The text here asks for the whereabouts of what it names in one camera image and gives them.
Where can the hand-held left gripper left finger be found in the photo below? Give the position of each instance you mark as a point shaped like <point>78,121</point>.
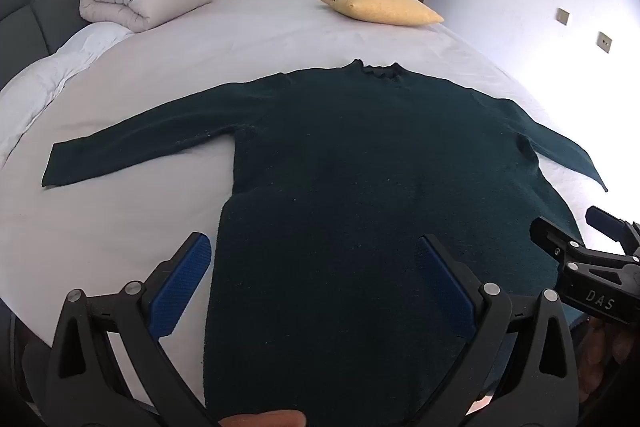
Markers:
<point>185,282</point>

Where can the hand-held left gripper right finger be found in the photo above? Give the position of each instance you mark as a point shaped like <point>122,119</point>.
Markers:
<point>445,287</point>

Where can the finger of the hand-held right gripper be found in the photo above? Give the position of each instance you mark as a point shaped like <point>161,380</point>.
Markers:
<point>550,234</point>
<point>607,222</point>

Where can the dark green sweater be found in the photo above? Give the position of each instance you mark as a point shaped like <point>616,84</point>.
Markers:
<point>350,182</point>

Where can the person's right hand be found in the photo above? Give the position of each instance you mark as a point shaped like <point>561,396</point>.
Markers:
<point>602,352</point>

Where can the person's left hand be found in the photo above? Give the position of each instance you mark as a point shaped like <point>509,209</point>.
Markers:
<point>265,419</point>

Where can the white bed pillow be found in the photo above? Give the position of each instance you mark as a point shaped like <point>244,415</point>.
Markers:
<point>55,72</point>

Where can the bed with grey sheet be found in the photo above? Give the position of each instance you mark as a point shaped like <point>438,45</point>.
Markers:
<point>250,37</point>

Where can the yellow pillow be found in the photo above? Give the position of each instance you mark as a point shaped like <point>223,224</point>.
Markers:
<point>380,7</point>

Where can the beige wall socket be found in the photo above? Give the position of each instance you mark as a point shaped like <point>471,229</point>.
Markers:
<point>604,41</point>
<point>563,16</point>

